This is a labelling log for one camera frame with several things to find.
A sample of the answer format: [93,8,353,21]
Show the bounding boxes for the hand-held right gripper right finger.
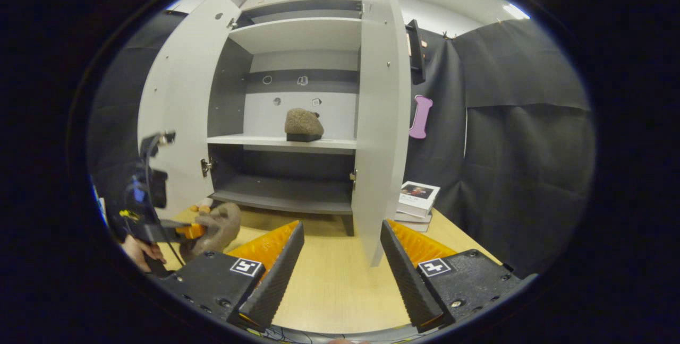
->
[380,220,538,334]

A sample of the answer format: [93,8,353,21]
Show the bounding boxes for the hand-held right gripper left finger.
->
[157,221,305,333]

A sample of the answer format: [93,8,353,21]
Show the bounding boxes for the brown fuzzy shoe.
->
[284,108,325,143]
[180,202,243,263]

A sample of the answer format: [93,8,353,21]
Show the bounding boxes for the grey cabinet door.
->
[351,0,427,268]
[137,0,242,217]

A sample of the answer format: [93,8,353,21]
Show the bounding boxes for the grey shoe cabinet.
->
[206,0,367,236]

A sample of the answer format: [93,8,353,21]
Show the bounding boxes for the black backdrop cloth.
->
[88,10,176,201]
[452,19,597,276]
[406,28,471,217]

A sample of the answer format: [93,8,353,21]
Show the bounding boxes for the small ceiling light panel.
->
[502,3,531,21]

